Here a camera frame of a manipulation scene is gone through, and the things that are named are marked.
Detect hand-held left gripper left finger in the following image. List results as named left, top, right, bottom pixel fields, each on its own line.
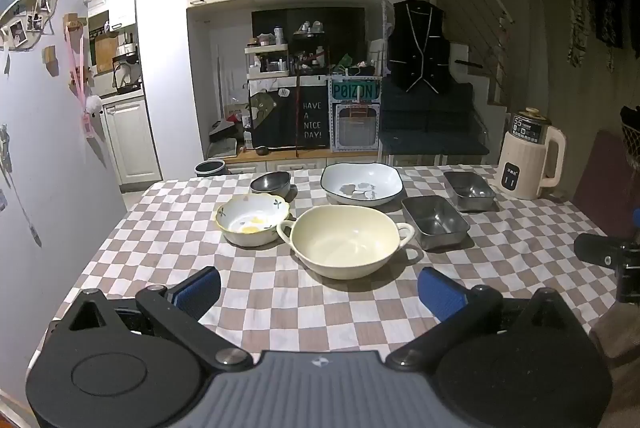
left=49, top=266, right=253, bottom=372

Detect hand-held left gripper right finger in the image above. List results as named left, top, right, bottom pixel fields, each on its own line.
left=385, top=266, right=592, bottom=369

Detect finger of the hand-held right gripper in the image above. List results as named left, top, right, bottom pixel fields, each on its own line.
left=573, top=232, right=626, bottom=267

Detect cream two-handled bowl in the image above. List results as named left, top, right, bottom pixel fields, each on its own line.
left=276, top=205, right=416, bottom=279

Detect round steel bowl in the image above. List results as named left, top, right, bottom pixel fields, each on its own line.
left=250, top=171, right=292, bottom=199

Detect white blue-rimmed square plate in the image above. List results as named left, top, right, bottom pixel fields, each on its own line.
left=320, top=163, right=405, bottom=207

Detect rectangular steel tray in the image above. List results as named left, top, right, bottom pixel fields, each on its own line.
left=401, top=195, right=471, bottom=251
left=443, top=171, right=497, bottom=212

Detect mauve chair back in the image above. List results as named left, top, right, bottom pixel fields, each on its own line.
left=572, top=130, right=640, bottom=239

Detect brown white checkered tablecloth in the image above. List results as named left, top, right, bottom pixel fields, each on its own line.
left=25, top=165, right=640, bottom=389

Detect white bowl with yellow flowers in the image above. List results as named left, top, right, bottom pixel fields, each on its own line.
left=215, top=195, right=292, bottom=247

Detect cream electric kettle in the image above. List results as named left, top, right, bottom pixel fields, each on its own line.
left=487, top=108, right=567, bottom=201

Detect dark grey trash bin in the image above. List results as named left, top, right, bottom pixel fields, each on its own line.
left=194, top=160, right=229, bottom=179

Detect dark wicker basket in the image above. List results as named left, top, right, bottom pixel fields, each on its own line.
left=620, top=105, right=640, bottom=145

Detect white low drawer cabinet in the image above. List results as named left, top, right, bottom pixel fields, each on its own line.
left=225, top=150, right=386, bottom=175

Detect white kitchen base cabinet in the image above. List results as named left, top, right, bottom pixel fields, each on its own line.
left=100, top=98, right=163, bottom=186

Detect dark blue sofa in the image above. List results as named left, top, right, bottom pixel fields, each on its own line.
left=378, top=82, right=491, bottom=159

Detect black cabinet with letter board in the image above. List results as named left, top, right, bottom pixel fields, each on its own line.
left=248, top=78, right=331, bottom=149

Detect toy oven poster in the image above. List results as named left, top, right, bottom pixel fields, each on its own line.
left=327, top=75, right=382, bottom=153

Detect white organizer shelf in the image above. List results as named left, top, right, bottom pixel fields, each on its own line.
left=244, top=42, right=291, bottom=76

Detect black vest with white trim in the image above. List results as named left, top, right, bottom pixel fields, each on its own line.
left=387, top=0, right=451, bottom=93

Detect pink ribbon with white plush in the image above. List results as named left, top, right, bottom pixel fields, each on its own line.
left=62, top=12, right=104, bottom=139

